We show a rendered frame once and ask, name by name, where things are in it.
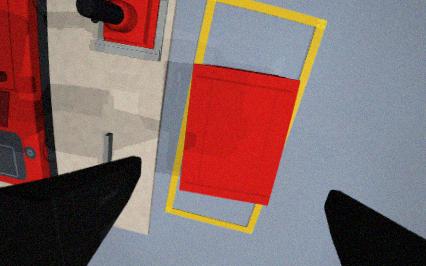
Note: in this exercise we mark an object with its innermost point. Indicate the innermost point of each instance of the yellow rectangular outline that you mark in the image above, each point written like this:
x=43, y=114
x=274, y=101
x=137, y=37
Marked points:
x=264, y=8

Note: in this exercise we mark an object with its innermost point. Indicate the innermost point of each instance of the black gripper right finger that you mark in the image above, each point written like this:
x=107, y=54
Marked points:
x=364, y=237

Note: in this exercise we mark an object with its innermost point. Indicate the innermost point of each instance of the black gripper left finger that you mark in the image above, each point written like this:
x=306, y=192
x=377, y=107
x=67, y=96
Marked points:
x=62, y=220

